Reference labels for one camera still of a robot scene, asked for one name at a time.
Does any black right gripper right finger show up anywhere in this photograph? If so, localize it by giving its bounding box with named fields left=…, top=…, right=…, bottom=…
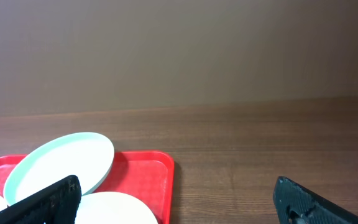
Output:
left=273, top=176, right=358, bottom=224

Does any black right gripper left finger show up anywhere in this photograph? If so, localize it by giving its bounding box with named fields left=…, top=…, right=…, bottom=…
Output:
left=0, top=175, right=81, bottom=224

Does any white plate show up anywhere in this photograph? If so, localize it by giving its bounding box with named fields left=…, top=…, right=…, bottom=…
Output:
left=75, top=192, right=158, bottom=224

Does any teal plate top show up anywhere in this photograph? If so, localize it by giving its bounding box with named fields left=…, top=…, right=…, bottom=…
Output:
left=3, top=132, right=114, bottom=205

